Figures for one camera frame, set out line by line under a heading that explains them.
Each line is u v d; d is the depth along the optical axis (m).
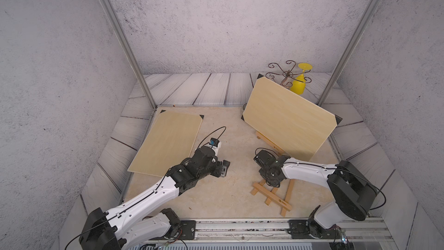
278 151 0.94
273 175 0.64
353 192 0.44
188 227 0.73
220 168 0.69
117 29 0.83
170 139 1.05
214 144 0.68
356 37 0.87
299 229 0.73
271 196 0.79
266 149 0.77
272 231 0.74
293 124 0.86
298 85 1.01
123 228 0.41
